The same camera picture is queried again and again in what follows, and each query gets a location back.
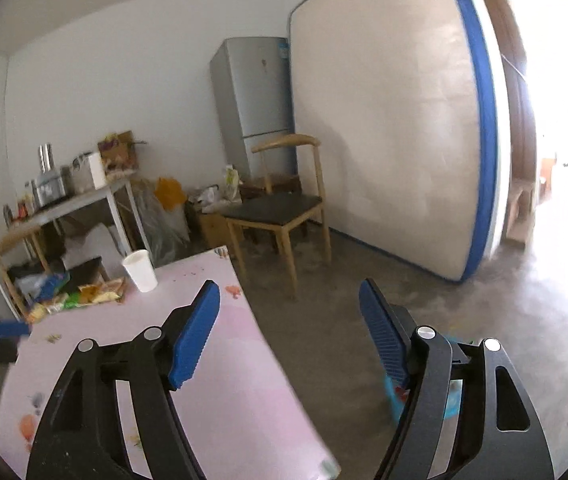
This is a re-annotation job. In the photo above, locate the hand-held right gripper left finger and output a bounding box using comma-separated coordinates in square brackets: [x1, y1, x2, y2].
[25, 280, 221, 480]

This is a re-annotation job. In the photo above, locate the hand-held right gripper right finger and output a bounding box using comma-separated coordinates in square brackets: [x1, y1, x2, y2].
[359, 278, 555, 480]

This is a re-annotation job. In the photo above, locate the blue mesh waste basket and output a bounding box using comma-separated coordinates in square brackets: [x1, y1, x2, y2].
[383, 377, 464, 423]

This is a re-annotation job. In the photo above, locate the blue snack bag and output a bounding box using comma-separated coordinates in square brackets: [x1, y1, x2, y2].
[19, 272, 71, 302]

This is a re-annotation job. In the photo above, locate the dark clothes pile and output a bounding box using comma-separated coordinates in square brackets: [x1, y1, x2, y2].
[9, 260, 65, 282]

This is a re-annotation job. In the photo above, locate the white paper cup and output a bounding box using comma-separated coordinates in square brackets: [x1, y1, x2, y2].
[122, 249, 159, 293]

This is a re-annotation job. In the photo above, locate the wooden chair black seat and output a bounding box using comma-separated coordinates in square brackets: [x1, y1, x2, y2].
[221, 134, 327, 302]
[0, 222, 110, 321]

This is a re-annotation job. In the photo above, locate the small cardboard box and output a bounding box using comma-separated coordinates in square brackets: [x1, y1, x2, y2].
[196, 210, 231, 251]

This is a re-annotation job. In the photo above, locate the grey plastic bag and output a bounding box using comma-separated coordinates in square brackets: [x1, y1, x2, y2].
[131, 180, 191, 267]

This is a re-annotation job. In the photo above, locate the white sack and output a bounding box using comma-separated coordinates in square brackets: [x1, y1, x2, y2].
[64, 225, 130, 272]

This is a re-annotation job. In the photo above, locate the silver electric cooker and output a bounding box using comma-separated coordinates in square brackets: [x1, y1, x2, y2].
[31, 170, 72, 208]

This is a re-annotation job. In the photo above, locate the yellow plastic bag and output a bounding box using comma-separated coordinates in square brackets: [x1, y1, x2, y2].
[156, 176, 187, 211]

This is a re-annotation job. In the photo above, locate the white side table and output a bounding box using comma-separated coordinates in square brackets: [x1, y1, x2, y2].
[6, 175, 141, 262]

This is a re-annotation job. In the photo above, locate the white plastic bag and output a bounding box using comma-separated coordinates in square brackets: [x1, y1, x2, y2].
[221, 165, 243, 201]

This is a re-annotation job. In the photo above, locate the white paper roll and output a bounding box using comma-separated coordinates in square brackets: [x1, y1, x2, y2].
[86, 152, 108, 191]

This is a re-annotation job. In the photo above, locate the tall cardboard box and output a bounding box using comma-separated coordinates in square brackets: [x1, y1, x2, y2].
[506, 180, 537, 247]

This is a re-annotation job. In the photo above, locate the open cardboard box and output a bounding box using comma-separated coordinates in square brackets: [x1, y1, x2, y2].
[98, 131, 141, 178]

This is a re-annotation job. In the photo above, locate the beige mattress blue edge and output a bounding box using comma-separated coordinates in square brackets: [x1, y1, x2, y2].
[289, 0, 499, 283]

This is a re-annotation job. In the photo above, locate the grey refrigerator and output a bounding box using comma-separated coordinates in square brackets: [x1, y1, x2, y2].
[209, 36, 298, 184]

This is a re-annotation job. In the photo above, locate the brown wooden door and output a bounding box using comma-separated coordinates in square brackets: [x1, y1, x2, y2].
[474, 0, 537, 181]

